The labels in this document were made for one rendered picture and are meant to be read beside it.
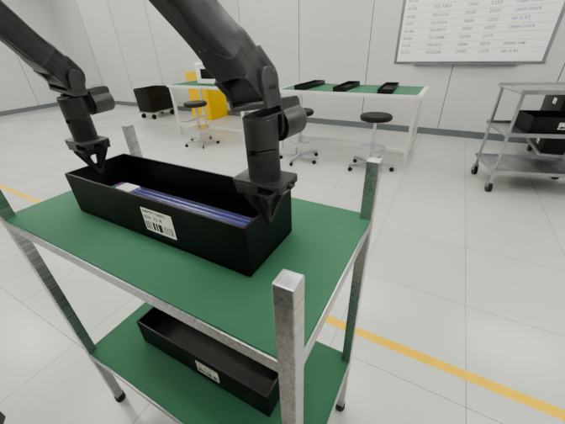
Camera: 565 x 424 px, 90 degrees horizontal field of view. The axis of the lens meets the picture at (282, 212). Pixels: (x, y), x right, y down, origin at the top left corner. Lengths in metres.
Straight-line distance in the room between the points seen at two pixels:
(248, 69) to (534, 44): 4.80
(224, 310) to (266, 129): 0.30
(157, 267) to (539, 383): 1.68
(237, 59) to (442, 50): 4.71
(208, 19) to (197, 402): 1.03
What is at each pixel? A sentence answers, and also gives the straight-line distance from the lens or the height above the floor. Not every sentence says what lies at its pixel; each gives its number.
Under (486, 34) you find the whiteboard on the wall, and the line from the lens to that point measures 5.05.
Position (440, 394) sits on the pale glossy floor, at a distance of 1.61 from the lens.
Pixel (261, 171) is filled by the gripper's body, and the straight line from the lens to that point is 0.48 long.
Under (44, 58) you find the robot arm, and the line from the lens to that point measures 0.85.
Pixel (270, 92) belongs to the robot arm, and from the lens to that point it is 0.45.
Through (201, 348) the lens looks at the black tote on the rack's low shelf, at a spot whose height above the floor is 0.36.
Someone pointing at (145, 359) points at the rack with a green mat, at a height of 0.35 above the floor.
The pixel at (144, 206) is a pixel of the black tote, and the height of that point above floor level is 1.04.
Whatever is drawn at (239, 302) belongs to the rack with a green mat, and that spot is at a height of 0.95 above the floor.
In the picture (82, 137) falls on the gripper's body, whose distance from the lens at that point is 0.91.
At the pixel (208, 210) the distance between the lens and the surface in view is 0.70.
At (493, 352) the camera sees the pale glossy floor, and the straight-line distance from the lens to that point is 1.86.
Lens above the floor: 1.33
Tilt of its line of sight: 31 degrees down
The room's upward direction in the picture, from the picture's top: 2 degrees counter-clockwise
